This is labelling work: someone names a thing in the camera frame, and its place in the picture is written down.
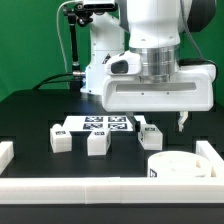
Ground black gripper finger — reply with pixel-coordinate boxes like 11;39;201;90
126;112;140;132
178;111;188;132

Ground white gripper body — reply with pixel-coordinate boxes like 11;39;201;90
102;64;216;112

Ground white round stool seat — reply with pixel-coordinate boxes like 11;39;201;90
147;151;212;178

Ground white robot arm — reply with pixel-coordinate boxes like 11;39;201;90
83;0;217;130

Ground white marker tag sheet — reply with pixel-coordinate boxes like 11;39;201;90
63;115;133;132

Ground black cables on table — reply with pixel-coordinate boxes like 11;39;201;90
32;72;83;91

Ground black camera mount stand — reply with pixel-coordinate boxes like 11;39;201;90
63;3;93;91

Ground white cable on stand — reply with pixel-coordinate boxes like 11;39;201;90
55;0;81;74

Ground white U-shaped fence wall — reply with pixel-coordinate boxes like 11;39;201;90
0;140;224;205

